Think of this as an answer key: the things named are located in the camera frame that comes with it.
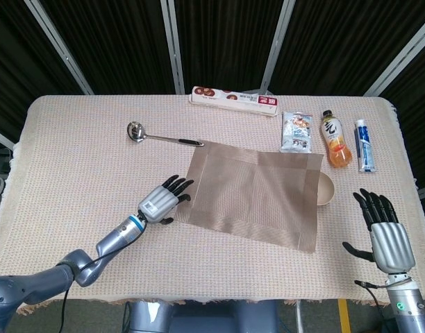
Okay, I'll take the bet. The blue white toothpaste tube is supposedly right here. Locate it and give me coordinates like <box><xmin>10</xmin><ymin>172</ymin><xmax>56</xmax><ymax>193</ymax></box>
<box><xmin>353</xmin><ymin>119</ymin><xmax>378</xmax><ymax>173</ymax></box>

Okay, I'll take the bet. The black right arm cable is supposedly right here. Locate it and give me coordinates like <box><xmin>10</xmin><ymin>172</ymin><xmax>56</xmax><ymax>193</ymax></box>
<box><xmin>353</xmin><ymin>279</ymin><xmax>390</xmax><ymax>327</ymax></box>

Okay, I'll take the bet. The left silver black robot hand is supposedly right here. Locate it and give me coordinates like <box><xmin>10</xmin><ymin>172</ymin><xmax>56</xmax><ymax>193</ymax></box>
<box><xmin>137</xmin><ymin>175</ymin><xmax>194</xmax><ymax>225</ymax></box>

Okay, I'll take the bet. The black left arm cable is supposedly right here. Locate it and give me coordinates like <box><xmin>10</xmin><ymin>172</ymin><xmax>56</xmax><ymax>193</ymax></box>
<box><xmin>59</xmin><ymin>239</ymin><xmax>130</xmax><ymax>333</ymax></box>

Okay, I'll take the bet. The brown woven placemat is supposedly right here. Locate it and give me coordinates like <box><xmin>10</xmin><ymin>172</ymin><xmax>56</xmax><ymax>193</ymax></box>
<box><xmin>173</xmin><ymin>140</ymin><xmax>324</xmax><ymax>254</ymax></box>

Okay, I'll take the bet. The black pleated curtain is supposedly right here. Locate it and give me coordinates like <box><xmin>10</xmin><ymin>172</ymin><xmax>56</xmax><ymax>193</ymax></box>
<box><xmin>0</xmin><ymin>0</ymin><xmax>425</xmax><ymax>195</ymax></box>

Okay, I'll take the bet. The beige woven tablecloth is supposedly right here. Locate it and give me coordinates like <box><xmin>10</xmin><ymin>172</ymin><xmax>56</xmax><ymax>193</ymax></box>
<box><xmin>0</xmin><ymin>94</ymin><xmax>420</xmax><ymax>315</ymax></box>

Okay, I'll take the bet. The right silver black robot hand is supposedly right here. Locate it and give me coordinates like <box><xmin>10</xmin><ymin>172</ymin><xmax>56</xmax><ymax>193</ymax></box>
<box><xmin>342</xmin><ymin>188</ymin><xmax>417</xmax><ymax>275</ymax></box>

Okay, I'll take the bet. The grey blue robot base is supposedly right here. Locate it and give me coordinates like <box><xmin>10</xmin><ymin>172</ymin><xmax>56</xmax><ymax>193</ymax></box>
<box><xmin>124</xmin><ymin>300</ymin><xmax>279</xmax><ymax>333</ymax></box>

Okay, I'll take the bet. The steel ladle black handle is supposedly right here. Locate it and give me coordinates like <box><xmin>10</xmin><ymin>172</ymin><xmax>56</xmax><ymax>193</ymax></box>
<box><xmin>126</xmin><ymin>121</ymin><xmax>206</xmax><ymax>148</ymax></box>

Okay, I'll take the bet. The silver snack packet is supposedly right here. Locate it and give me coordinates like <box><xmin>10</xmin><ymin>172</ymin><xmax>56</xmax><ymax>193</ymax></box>
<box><xmin>280</xmin><ymin>111</ymin><xmax>313</xmax><ymax>153</ymax></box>

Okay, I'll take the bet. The orange tea bottle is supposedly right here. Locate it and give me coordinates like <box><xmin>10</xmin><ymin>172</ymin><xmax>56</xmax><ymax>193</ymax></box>
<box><xmin>319</xmin><ymin>110</ymin><xmax>353</xmax><ymax>169</ymax></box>

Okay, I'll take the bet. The grey metal table leg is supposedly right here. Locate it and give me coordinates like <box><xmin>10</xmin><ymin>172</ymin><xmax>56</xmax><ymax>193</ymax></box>
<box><xmin>294</xmin><ymin>300</ymin><xmax>304</xmax><ymax>333</ymax></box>

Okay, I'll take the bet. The long white cling film box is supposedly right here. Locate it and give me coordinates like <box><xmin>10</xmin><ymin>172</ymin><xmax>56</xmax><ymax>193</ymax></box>
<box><xmin>188</xmin><ymin>86</ymin><xmax>280</xmax><ymax>118</ymax></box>

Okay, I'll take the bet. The light brown bowl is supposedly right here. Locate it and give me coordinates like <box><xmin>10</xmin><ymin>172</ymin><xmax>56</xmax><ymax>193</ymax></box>
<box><xmin>316</xmin><ymin>172</ymin><xmax>335</xmax><ymax>206</ymax></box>

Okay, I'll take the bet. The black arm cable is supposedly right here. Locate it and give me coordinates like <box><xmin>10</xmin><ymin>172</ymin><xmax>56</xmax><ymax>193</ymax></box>
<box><xmin>59</xmin><ymin>239</ymin><xmax>130</xmax><ymax>333</ymax></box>
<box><xmin>353</xmin><ymin>279</ymin><xmax>390</xmax><ymax>327</ymax></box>

